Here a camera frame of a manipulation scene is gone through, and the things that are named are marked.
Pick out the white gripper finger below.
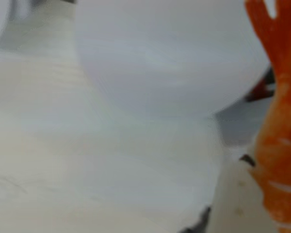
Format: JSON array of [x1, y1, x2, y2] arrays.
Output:
[[203, 154, 280, 233]]

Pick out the orange shrimp sushi toy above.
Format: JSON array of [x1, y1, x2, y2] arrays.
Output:
[[244, 0, 291, 233]]

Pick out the white plastic bowl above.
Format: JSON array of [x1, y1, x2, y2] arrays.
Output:
[[73, 0, 273, 120]]

